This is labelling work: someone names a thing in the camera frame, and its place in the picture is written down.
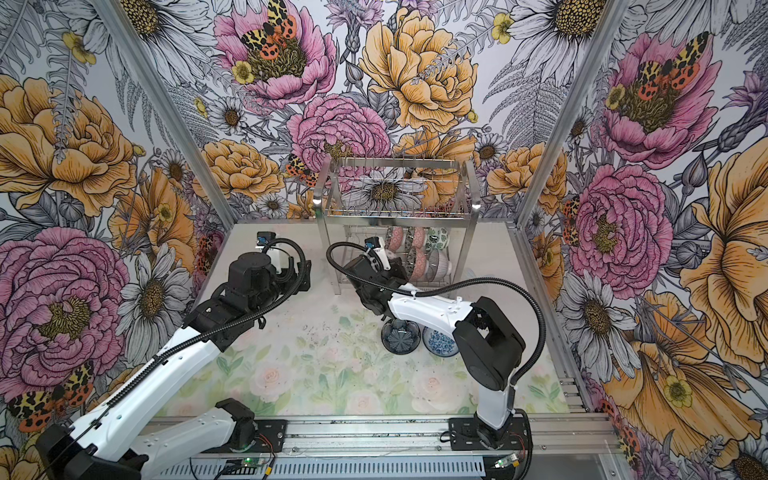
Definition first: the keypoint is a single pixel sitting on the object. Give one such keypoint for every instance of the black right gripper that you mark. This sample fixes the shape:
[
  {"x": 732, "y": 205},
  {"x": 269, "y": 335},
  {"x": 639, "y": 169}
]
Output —
[{"x": 397, "y": 267}]

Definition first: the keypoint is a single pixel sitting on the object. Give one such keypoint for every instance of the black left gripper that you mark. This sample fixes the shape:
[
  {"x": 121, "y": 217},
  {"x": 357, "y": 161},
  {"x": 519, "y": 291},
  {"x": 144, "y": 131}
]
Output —
[{"x": 289, "y": 277}]

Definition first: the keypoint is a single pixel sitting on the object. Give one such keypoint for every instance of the dark blue floral bowl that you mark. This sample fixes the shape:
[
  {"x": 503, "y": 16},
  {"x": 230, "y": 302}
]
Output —
[{"x": 400, "y": 337}]

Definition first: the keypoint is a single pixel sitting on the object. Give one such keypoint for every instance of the purple striped bowl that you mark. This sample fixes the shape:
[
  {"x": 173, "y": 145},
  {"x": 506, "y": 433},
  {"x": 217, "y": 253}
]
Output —
[{"x": 439, "y": 266}]

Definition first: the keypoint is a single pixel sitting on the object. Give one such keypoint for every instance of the green leaf pattern bowl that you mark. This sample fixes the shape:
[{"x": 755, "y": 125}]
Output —
[{"x": 437, "y": 239}]

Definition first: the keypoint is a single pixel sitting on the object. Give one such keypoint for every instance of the black white floral bowl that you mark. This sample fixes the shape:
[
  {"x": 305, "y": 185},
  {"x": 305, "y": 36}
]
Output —
[{"x": 415, "y": 238}]

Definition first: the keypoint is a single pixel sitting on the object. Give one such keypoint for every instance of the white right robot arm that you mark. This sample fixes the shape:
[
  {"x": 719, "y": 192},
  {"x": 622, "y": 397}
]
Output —
[{"x": 489, "y": 345}]

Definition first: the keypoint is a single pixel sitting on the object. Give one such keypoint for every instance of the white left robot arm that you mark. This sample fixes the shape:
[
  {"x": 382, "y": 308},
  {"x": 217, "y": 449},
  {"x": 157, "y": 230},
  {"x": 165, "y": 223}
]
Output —
[{"x": 108, "y": 442}]

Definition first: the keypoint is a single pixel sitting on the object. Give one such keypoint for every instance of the steel two-tier dish rack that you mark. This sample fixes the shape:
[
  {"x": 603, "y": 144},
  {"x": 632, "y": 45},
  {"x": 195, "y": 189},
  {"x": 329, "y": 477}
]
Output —
[{"x": 355, "y": 198}]

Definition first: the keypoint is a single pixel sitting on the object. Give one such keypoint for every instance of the white blue dotted bowl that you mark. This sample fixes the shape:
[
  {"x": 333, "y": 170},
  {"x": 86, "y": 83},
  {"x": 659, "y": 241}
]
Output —
[{"x": 439, "y": 344}]

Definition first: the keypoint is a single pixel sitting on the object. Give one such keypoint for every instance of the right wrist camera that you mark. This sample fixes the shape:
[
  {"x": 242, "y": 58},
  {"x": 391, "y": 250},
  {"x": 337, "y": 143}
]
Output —
[{"x": 374, "y": 244}]

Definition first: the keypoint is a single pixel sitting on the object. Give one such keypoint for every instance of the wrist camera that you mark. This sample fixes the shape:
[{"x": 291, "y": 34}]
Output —
[
  {"x": 374, "y": 244},
  {"x": 263, "y": 238}
]

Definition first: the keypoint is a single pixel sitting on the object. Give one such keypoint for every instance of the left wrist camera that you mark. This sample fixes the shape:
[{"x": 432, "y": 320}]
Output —
[{"x": 263, "y": 238}]

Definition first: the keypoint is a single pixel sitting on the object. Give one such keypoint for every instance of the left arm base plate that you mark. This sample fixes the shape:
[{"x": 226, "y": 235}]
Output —
[{"x": 264, "y": 435}]

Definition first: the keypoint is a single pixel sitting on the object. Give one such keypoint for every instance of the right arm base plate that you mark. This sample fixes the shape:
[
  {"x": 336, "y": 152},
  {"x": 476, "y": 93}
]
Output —
[{"x": 471, "y": 434}]

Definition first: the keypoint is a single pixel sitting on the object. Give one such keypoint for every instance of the white vented cable duct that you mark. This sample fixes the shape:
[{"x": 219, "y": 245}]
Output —
[{"x": 451, "y": 467}]

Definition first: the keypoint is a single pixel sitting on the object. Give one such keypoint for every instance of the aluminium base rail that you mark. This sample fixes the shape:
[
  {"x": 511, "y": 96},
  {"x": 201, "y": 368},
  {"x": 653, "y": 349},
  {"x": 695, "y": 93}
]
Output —
[{"x": 370, "y": 436}]

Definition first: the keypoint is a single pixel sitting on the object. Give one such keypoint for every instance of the aluminium left corner post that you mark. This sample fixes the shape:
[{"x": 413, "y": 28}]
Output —
[{"x": 119, "y": 26}]

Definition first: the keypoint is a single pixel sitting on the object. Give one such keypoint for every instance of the aluminium corner post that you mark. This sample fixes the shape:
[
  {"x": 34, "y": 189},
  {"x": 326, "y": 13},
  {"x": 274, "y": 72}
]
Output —
[
  {"x": 600, "y": 47},
  {"x": 119, "y": 26}
]

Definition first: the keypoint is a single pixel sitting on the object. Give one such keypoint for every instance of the aluminium right corner post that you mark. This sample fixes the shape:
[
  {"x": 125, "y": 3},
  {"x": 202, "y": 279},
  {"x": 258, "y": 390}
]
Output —
[{"x": 600, "y": 47}]

